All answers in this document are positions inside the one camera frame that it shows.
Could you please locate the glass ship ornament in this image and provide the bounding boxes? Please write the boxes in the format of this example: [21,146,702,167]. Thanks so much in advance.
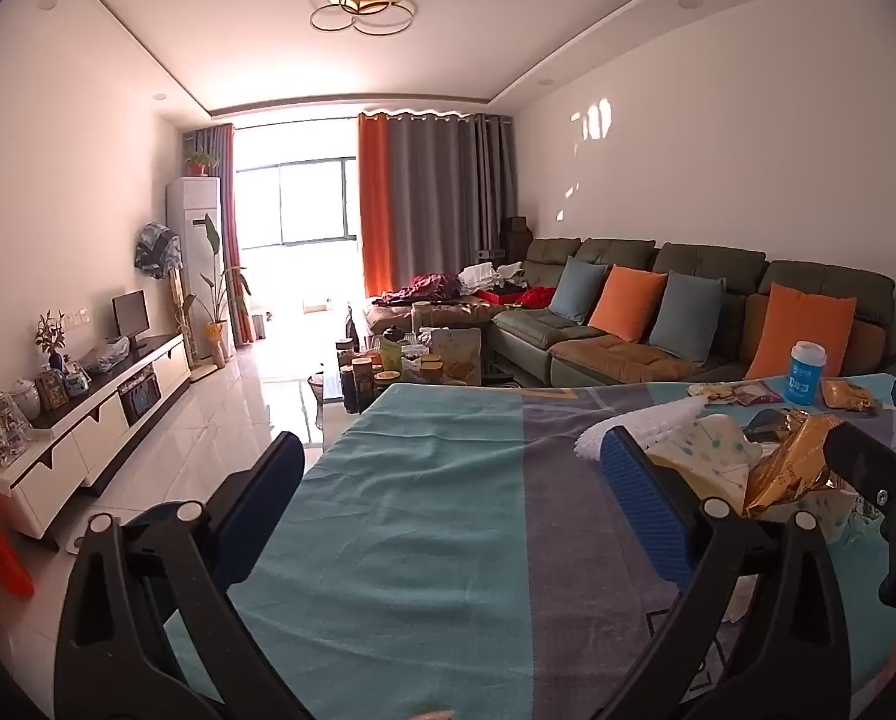
[0,386,32,466]

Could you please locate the blue cup with white lid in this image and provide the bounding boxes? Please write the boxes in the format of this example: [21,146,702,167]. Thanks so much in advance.
[782,340,828,407]

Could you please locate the dotted clear wrapper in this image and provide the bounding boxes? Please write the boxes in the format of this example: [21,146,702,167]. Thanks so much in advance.
[645,416,765,515]

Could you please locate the blue cushion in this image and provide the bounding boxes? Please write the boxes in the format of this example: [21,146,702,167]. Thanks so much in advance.
[549,256,610,325]
[649,270,726,367]

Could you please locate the white black media cabinet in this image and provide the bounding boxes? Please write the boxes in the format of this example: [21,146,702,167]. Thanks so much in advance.
[0,334,192,541]

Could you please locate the dark coffee table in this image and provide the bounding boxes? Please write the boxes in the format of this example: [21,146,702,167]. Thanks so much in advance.
[319,356,524,410]

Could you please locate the flat gold snack packet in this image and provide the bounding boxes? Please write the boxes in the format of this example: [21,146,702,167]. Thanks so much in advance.
[821,379,878,415]

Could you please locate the tan snack bag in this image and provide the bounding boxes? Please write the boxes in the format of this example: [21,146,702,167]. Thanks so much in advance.
[421,328,483,383]

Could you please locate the cloth covered standing fan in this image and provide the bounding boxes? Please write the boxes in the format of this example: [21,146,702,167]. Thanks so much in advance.
[134,221,194,372]

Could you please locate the framed decorative box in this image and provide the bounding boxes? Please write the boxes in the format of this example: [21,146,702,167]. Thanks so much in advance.
[37,369,70,412]

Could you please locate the orange and grey curtain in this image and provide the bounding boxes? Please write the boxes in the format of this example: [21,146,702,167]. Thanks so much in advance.
[358,111,516,301]
[193,122,254,346]

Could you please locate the red snack packet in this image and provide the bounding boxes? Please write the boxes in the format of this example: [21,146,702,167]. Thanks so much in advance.
[733,382,785,407]

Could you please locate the white standing air conditioner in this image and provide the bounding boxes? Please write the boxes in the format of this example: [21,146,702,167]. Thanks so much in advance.
[166,176,221,361]

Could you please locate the stacked brown boxes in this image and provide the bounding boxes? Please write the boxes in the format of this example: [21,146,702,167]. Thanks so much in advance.
[500,216,531,260]

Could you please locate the black monitor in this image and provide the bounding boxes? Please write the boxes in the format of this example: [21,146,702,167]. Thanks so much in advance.
[112,289,151,350]

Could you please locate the white ceramic jar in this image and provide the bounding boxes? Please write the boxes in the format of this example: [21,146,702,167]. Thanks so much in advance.
[8,379,42,421]

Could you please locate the dark small wrapper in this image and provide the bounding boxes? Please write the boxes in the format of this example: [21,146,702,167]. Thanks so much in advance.
[740,409,794,445]

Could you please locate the teal grey printed tablecloth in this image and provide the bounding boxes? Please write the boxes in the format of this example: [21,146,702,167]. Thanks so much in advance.
[158,373,896,720]

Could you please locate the pile of clothes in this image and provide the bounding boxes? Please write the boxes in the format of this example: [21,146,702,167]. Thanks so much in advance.
[388,261,558,312]

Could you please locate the white tissue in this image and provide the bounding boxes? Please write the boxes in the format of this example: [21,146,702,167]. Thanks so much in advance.
[574,397,711,464]

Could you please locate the window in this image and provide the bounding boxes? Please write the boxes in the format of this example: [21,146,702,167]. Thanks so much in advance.
[233,157,359,248]

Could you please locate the tall leafy plant yellow pot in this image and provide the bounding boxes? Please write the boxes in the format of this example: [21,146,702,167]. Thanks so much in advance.
[193,214,252,368]

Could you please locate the orange cushion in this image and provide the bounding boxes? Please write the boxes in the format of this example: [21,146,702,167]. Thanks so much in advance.
[589,265,669,344]
[746,283,858,381]

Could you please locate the green corner sofa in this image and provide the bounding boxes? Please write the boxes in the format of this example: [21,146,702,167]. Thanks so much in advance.
[364,236,896,391]

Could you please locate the cluster of brown jars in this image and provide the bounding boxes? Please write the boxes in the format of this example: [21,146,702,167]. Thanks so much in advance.
[335,337,405,415]

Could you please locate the clear plastic bag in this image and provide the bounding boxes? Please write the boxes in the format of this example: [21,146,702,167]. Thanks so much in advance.
[80,337,130,374]

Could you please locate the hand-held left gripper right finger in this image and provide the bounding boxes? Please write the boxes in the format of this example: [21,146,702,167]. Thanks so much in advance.
[590,426,854,720]

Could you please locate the white patterned wrapper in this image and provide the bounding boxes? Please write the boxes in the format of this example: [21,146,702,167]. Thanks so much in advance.
[759,487,865,545]

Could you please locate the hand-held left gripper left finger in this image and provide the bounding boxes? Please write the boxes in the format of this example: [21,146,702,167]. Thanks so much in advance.
[52,431,321,720]

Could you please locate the gold foil wrapper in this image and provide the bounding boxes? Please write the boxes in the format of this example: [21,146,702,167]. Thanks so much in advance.
[742,412,843,520]

